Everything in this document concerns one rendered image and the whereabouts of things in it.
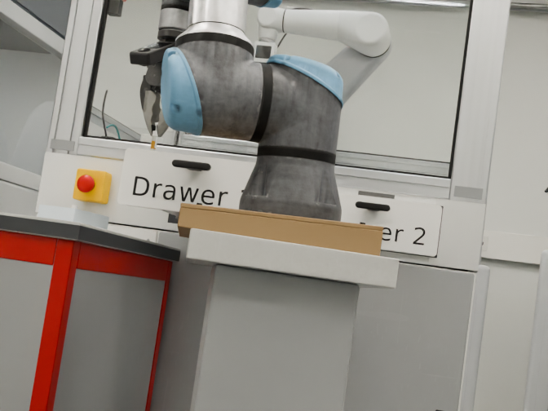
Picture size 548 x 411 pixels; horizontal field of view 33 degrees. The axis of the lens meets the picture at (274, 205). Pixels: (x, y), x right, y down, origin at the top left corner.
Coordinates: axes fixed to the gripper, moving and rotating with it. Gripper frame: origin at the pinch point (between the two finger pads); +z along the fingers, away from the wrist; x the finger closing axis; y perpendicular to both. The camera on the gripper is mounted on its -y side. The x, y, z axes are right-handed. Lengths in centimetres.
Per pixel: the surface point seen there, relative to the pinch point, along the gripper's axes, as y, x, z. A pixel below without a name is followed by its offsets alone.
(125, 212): 23.9, 20.1, 15.5
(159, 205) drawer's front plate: -4.3, -6.5, 15.2
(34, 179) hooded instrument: 73, 89, 5
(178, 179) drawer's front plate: -3.6, -9.3, 10.0
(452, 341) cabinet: 42, -54, 33
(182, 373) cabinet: 28, 2, 49
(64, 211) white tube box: -9.5, 11.4, 18.9
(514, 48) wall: 354, 6, -123
